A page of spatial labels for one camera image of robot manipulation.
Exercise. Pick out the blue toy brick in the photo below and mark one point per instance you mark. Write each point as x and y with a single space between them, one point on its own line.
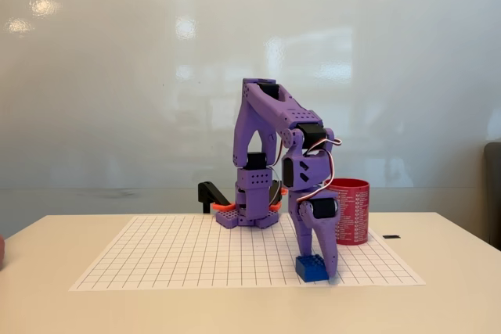
311 268

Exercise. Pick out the purple robot arm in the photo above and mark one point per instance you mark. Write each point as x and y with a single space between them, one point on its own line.
258 115

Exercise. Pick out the red cup with white print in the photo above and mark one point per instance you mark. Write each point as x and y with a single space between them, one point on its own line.
356 212

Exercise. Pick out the black table clamp orange knob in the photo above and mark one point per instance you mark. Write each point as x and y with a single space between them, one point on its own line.
277 193

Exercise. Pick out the small black tape piece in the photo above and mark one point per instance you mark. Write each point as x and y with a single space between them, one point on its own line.
392 236

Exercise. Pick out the black table clamp orange pad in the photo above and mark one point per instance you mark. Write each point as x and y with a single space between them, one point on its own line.
208 191

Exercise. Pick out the white grid paper sheet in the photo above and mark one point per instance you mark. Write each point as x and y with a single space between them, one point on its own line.
176 256

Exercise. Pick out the pink rounded object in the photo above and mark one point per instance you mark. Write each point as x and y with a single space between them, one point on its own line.
1 252

